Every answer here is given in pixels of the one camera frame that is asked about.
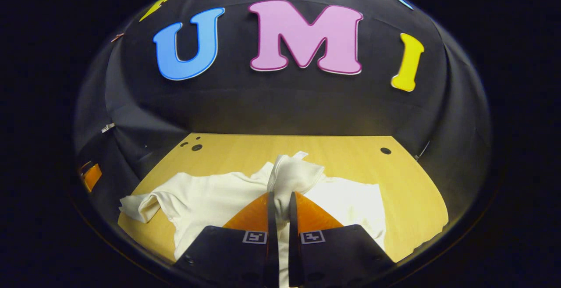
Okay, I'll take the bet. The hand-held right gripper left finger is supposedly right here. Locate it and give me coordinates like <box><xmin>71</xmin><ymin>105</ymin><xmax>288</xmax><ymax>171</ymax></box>
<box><xmin>174</xmin><ymin>192</ymin><xmax>280</xmax><ymax>288</ymax></box>

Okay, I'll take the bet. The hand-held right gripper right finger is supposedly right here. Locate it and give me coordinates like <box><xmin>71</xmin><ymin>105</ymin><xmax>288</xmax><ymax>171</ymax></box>
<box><xmin>287</xmin><ymin>191</ymin><xmax>396</xmax><ymax>288</ymax></box>

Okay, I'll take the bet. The white garment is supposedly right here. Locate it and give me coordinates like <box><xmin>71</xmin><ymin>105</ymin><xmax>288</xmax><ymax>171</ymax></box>
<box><xmin>119</xmin><ymin>150</ymin><xmax>387</xmax><ymax>288</ymax></box>

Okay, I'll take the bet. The black backdrop cloth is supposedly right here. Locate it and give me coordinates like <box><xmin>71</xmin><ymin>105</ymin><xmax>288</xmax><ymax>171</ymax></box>
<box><xmin>72</xmin><ymin>0</ymin><xmax>494</xmax><ymax>218</ymax></box>

